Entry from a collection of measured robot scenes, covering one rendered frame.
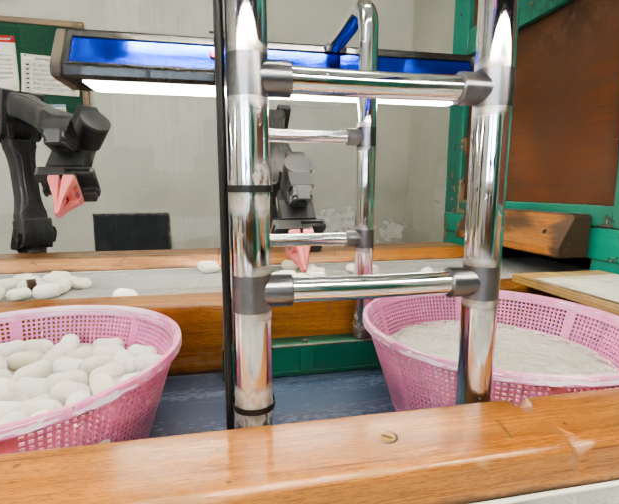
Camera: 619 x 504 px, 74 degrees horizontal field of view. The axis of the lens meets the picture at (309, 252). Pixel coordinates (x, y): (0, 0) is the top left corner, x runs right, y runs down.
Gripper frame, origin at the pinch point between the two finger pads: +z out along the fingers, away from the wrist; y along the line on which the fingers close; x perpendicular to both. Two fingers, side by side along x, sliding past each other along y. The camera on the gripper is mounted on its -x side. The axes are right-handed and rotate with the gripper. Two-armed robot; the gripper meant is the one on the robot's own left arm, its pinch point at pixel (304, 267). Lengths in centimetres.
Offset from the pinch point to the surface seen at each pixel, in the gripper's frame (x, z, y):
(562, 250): -14.4, 10.1, 37.9
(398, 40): 46, -231, 108
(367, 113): -33.1, 4.1, 2.4
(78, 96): 78, -196, -92
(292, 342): -11.9, 21.0, -6.4
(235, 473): -34, 40, -14
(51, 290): -3.3, 4.9, -38.9
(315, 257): 10.1, -10.9, 5.5
